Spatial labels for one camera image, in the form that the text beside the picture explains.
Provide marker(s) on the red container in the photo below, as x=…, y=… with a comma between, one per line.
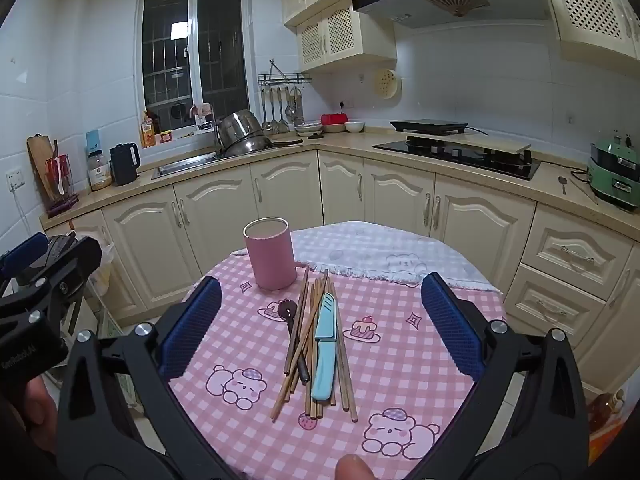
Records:
x=334, y=119

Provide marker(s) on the cream lattice door cabinet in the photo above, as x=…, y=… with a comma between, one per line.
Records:
x=340, y=35

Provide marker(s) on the cream lower kitchen cabinets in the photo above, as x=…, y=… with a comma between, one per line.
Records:
x=300, y=195

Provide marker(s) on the green kitchen appliance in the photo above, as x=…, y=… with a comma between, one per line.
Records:
x=615, y=175

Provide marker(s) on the hanging steel strainer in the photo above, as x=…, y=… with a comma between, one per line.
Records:
x=291, y=110

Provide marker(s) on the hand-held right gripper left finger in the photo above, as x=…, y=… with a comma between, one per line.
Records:
x=192, y=330

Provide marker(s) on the steel wok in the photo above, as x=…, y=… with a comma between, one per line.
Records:
x=250, y=146

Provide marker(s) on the pink cloth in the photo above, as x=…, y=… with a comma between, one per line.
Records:
x=200, y=110

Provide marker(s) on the black gas stove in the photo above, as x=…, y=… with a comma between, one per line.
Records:
x=475, y=162

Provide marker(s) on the teal spatula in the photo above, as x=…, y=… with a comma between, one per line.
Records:
x=325, y=350

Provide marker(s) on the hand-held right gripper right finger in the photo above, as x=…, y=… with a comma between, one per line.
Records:
x=452, y=325

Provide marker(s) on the plastic bag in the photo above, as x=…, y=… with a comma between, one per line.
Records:
x=102, y=270

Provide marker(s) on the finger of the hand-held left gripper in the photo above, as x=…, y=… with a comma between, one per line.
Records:
x=72, y=262
x=25, y=251

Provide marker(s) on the round yellow steamer plate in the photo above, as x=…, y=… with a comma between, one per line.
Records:
x=387, y=83

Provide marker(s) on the steel pot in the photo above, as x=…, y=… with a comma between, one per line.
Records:
x=240, y=127

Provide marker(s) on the white wall socket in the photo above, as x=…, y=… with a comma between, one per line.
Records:
x=15, y=179

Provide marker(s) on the steel sink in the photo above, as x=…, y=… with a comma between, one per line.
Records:
x=182, y=165

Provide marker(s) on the pink utensil cup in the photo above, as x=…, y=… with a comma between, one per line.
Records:
x=272, y=260

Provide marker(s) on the small red white box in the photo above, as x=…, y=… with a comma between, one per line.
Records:
x=165, y=136

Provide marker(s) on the black induction cooker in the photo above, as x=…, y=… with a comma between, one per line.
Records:
x=430, y=126

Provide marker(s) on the sink faucet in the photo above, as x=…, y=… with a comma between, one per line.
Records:
x=216, y=135

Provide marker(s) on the black electric kettle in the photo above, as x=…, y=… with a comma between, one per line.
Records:
x=124, y=165

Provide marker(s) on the steel spoon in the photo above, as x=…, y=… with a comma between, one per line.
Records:
x=563, y=181

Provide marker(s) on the white bear print cloth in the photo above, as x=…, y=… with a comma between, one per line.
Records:
x=380, y=250

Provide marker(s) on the glass jar with label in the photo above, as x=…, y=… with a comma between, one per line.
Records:
x=99, y=172

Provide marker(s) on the pink checked tablecloth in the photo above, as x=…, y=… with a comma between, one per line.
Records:
x=400, y=360

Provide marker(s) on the black spoon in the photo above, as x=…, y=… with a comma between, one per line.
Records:
x=287, y=309

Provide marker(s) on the kitchen window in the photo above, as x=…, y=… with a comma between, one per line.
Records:
x=220, y=35

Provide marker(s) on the beige kitchen countertop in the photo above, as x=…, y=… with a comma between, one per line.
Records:
x=350, y=141

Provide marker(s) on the large lattice upper cabinet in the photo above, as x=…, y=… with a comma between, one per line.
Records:
x=585, y=0

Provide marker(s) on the person's left hand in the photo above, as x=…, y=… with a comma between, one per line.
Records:
x=32, y=410

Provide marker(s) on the blue card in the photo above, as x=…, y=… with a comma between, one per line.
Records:
x=93, y=140

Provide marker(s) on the hanging steel ladle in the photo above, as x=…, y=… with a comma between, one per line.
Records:
x=274, y=122
x=266, y=122

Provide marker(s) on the pile of wooden chopsticks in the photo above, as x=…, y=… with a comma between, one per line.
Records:
x=346, y=390

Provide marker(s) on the hanging steel spatula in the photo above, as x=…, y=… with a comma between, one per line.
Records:
x=283, y=122

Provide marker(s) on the wooden cutting board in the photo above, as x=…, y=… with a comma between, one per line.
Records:
x=39, y=160

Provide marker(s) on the amber bottle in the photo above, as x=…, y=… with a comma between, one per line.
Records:
x=607, y=407

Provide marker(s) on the person's right hand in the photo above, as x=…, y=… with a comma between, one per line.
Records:
x=353, y=469

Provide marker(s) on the wall utensil rack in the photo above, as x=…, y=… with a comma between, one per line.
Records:
x=282, y=78

